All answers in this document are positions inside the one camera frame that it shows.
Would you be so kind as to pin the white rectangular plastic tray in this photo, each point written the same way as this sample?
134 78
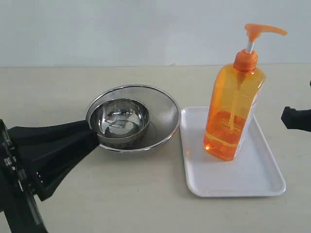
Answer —
253 173

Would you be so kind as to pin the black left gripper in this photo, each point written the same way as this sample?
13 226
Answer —
61 148

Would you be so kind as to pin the small stainless steel bowl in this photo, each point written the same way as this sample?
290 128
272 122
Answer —
120 123

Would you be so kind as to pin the steel mesh strainer basket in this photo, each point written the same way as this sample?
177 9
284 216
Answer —
164 111

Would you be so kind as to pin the orange soap pump bottle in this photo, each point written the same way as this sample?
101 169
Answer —
234 97

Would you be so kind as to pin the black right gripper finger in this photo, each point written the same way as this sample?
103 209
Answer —
296 119

